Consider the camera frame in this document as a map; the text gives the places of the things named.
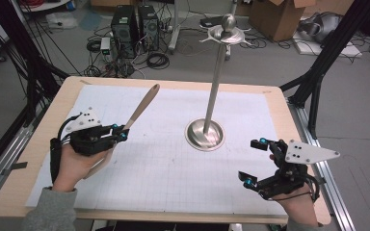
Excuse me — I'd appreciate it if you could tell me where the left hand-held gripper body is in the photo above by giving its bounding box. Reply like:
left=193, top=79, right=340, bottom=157
left=65, top=107, right=119, bottom=158

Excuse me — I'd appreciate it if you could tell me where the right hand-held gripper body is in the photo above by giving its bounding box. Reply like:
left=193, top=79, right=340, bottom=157
left=256, top=139, right=341, bottom=202

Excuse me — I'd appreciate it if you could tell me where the beige slotted spatula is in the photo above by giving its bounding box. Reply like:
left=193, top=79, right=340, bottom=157
left=83, top=83, right=161, bottom=181

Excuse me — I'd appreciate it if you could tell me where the person's right hand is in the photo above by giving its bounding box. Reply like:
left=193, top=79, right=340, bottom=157
left=269, top=153, right=321, bottom=227

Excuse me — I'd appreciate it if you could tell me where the person's left hand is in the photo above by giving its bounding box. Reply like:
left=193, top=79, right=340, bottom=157
left=51, top=143, right=117, bottom=193

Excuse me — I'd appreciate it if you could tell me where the white grid mat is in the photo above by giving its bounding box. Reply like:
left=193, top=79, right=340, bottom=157
left=25, top=84, right=290, bottom=216

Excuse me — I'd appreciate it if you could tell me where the metal utensil stand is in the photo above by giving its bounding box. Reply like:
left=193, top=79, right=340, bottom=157
left=184, top=13, right=254, bottom=152

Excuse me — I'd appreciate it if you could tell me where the small white power box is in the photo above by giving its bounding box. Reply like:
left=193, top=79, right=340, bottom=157
left=99, top=37, right=113, bottom=63

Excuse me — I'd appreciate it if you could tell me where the black computer tower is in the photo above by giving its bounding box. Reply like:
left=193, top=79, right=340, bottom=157
left=137, top=4, right=160, bottom=52
left=110, top=5, right=139, bottom=60

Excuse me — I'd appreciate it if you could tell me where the grey stand leg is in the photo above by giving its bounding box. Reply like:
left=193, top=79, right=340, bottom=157
left=168, top=0, right=183, bottom=55

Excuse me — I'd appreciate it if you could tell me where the clear plastic bag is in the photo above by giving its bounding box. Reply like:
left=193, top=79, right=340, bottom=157
left=46, top=12, right=79, bottom=30

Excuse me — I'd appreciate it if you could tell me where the cardboard box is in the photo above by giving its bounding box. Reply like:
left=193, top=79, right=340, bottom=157
left=249, top=0, right=312, bottom=42

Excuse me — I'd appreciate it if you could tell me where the white flat board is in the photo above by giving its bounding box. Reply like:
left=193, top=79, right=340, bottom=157
left=293, top=39, right=364, bottom=60

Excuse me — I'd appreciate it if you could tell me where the grey bundle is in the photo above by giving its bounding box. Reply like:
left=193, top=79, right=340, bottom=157
left=298, top=12, right=343, bottom=44

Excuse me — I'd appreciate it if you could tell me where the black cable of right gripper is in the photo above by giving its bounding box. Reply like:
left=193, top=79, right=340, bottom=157
left=268, top=174, right=322, bottom=203

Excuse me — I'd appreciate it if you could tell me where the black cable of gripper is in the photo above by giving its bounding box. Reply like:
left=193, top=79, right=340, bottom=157
left=49, top=114, right=80, bottom=184
left=268, top=174, right=322, bottom=203

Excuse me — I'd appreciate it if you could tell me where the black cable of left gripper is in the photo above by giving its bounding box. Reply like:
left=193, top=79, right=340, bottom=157
left=49, top=114, right=80, bottom=184

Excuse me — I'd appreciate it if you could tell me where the aluminium rail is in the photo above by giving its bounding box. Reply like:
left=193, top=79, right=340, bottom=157
left=0, top=124, right=36, bottom=211
left=287, top=102, right=356, bottom=231

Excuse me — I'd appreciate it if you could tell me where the coiled black cable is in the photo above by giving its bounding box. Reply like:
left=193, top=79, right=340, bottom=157
left=145, top=52, right=171, bottom=70

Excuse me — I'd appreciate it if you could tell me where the black metal frame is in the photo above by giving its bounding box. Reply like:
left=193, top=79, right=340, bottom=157
left=278, top=0, right=370, bottom=140
left=0, top=0, right=70, bottom=181

